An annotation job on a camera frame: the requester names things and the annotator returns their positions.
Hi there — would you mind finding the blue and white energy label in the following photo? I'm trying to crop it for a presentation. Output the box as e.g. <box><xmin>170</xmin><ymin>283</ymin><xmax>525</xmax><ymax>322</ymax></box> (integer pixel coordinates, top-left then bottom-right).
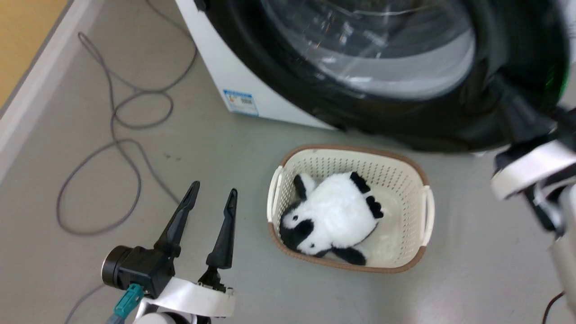
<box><xmin>223</xmin><ymin>89</ymin><xmax>260</xmax><ymax>117</ymax></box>

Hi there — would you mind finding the white front-load washing machine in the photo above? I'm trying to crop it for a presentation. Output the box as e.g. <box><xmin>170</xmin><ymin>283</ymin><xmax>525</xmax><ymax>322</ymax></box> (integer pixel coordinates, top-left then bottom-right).
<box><xmin>203</xmin><ymin>0</ymin><xmax>573</xmax><ymax>153</ymax></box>

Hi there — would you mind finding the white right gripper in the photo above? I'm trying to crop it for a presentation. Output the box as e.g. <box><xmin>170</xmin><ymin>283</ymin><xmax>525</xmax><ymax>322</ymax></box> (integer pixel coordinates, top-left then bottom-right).
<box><xmin>490</xmin><ymin>77</ymin><xmax>576</xmax><ymax>201</ymax></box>

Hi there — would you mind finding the teal plug cable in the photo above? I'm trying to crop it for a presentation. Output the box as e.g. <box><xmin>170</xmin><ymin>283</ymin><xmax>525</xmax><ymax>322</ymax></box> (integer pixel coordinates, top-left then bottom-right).
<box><xmin>105</xmin><ymin>283</ymin><xmax>145</xmax><ymax>324</ymax></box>

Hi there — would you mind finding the cream plastic laundry basket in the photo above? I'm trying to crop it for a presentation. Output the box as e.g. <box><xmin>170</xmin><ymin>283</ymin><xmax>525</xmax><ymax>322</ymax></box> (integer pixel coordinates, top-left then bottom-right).
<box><xmin>266</xmin><ymin>144</ymin><xmax>436</xmax><ymax>274</ymax></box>

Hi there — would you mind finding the grey floor cable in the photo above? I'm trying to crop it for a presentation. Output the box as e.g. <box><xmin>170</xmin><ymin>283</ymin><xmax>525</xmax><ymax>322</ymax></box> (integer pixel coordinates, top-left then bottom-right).
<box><xmin>56</xmin><ymin>0</ymin><xmax>199</xmax><ymax>324</ymax></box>

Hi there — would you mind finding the black and white panda plush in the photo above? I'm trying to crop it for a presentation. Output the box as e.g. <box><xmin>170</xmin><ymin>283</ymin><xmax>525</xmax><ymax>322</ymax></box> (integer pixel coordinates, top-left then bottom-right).
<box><xmin>279</xmin><ymin>171</ymin><xmax>384</xmax><ymax>266</ymax></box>

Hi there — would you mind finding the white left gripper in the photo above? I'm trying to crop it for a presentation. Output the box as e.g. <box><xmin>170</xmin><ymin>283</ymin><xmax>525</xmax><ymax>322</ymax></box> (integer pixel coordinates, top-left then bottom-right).
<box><xmin>134</xmin><ymin>181</ymin><xmax>238</xmax><ymax>321</ymax></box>

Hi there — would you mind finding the white washing machine body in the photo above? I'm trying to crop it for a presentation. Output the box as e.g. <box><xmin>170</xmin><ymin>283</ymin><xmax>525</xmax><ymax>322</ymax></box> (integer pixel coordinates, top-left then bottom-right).
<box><xmin>175</xmin><ymin>0</ymin><xmax>339</xmax><ymax>131</ymax></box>

